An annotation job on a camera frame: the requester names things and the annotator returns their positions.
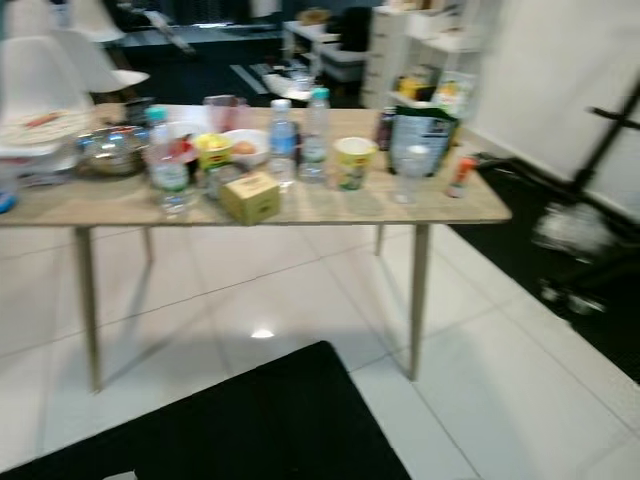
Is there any clear plastic food container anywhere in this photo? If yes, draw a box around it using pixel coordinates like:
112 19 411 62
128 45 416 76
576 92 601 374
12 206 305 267
0 148 83 188

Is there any white plate with food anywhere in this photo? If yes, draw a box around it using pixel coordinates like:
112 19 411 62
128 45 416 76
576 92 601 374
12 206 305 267
0 108 98 153

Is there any shiny metal bowl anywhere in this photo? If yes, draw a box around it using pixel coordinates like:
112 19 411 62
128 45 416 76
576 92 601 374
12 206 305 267
76 126 152 179

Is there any white plastic chair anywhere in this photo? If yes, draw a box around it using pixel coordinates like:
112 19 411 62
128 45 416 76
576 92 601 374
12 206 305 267
52 27 153 97
0 36 98 127

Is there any green label water bottle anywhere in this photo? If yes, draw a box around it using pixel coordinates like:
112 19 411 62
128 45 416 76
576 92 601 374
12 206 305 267
145 107 194 215

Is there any yellow lidded cup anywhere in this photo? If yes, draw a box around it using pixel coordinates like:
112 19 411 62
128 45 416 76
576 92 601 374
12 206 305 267
193 133 234 197

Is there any yellow cardboard box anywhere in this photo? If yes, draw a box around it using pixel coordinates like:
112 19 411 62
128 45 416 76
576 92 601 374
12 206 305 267
217 171 283 227

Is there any pink tinted glass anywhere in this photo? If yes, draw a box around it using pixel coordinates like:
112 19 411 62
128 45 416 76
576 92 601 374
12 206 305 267
204 95 249 134

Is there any white bowl with egg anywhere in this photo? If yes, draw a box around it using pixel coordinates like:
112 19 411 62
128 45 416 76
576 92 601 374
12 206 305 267
220 128 272 170

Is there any blue label water bottle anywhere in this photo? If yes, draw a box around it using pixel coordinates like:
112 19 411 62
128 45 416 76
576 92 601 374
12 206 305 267
266 98 299 189

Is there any black floor mat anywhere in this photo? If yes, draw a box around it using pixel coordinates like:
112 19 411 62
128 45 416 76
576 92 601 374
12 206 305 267
0 341 387 480

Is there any teal cap water bottle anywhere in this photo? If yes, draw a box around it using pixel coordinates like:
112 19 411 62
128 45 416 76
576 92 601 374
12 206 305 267
297 87 332 184

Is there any light wooden table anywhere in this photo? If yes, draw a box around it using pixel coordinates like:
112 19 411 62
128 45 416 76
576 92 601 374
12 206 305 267
0 104 514 394

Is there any yellow green noodle cup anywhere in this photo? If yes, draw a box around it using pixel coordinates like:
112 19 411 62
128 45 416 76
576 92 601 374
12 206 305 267
332 137 379 193

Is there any dark glass jar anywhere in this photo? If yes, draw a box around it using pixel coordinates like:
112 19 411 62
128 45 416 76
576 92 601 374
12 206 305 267
375 107 397 152

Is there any clear plastic cup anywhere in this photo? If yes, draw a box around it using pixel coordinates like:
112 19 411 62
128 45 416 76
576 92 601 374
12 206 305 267
394 145 434 207

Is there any dark green food bag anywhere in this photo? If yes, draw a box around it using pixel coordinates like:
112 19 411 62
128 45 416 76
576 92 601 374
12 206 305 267
386 100 464 179

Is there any small red cap bottle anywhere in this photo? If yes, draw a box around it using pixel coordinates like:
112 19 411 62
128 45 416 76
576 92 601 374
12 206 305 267
449 157 478 200

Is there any white storage shelf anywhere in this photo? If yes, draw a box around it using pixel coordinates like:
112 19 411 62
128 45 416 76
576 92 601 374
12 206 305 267
360 0 503 112

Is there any black metal stand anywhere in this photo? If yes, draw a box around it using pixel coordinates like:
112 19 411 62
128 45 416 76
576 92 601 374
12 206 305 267
532 75 640 316

